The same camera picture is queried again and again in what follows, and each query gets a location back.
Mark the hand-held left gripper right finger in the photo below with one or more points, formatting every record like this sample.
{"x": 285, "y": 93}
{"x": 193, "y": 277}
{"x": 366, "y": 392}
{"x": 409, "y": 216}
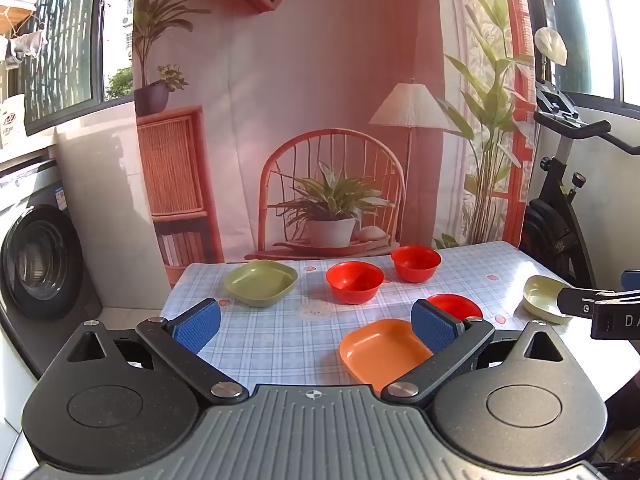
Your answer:
{"x": 435, "y": 325}

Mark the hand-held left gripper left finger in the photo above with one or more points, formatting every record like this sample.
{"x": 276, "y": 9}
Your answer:
{"x": 200, "y": 325}

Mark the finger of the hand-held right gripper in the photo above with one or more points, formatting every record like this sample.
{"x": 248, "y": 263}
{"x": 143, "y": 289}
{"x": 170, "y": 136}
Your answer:
{"x": 631, "y": 279}
{"x": 575, "y": 302}

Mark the pale yellow plate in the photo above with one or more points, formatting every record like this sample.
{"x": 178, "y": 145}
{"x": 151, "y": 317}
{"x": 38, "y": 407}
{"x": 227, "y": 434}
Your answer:
{"x": 540, "y": 297}

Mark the green plate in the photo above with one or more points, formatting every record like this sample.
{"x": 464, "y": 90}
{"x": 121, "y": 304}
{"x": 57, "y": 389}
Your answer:
{"x": 260, "y": 282}

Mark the red bowl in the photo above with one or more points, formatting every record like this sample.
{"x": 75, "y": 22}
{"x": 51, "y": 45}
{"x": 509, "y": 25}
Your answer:
{"x": 415, "y": 262}
{"x": 354, "y": 280}

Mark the red plate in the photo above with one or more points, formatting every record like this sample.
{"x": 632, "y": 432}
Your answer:
{"x": 455, "y": 305}

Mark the orange plate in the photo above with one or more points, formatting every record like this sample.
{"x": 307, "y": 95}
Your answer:
{"x": 382, "y": 347}

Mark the black exercise bike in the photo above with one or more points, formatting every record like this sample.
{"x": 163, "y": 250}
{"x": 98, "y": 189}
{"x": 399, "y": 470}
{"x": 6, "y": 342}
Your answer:
{"x": 555, "y": 230}

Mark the blue plaid tablecloth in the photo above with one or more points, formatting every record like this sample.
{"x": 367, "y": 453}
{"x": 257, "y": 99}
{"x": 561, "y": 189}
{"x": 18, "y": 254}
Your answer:
{"x": 280, "y": 340}

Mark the washing machine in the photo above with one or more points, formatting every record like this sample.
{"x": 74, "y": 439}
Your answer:
{"x": 45, "y": 265}

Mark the white cloth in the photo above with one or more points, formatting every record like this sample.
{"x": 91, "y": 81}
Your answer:
{"x": 550, "y": 45}

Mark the black framed window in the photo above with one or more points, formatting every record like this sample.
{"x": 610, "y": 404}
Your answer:
{"x": 590, "y": 25}
{"x": 65, "y": 35}

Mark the white printed bag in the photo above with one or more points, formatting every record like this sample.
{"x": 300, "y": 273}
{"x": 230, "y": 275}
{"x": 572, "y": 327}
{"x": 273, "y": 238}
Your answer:
{"x": 11, "y": 120}

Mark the printed backdrop cloth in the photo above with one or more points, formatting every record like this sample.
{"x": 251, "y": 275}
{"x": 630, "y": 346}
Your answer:
{"x": 320, "y": 60}

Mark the hanging grey clothes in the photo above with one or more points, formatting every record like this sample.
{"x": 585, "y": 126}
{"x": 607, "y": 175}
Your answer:
{"x": 25, "y": 47}

